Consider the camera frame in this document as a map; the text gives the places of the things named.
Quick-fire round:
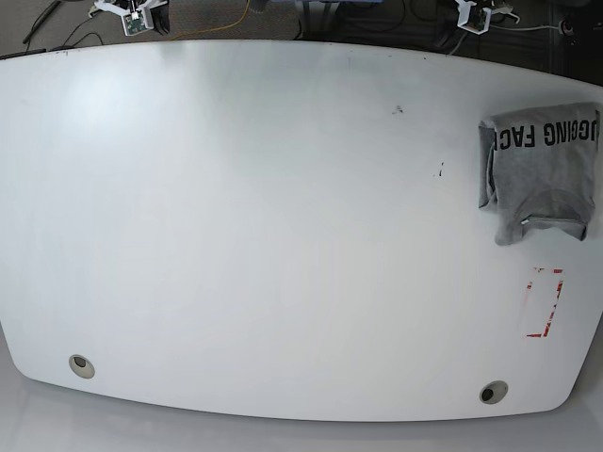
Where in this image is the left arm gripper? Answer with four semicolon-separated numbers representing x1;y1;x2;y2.
457;0;521;24

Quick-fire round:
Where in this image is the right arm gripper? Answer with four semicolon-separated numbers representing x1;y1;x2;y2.
93;0;170;36

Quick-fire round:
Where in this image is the grey t-shirt with black lettering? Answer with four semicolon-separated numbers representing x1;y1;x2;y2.
479;103;600;246

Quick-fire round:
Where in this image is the red tape rectangle marking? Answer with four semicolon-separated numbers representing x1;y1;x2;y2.
521;267;565;338

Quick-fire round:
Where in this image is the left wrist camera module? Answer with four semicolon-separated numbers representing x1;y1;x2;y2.
457;2;492;35

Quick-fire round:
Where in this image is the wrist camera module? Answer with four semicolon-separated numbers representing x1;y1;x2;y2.
122;10;154;37
457;2;492;35

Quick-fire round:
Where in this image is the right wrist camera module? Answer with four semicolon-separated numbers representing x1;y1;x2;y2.
122;10;154;37

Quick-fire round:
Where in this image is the yellow cable on floor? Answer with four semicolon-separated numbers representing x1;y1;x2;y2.
171;0;251;42

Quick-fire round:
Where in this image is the left table cable grommet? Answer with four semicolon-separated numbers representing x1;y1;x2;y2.
69;355;95;379

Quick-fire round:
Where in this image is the table cable grommet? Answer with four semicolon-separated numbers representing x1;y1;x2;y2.
69;355;95;379
480;380;509;405

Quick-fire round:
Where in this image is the right table cable grommet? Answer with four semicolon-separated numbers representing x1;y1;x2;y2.
480;380;509;405

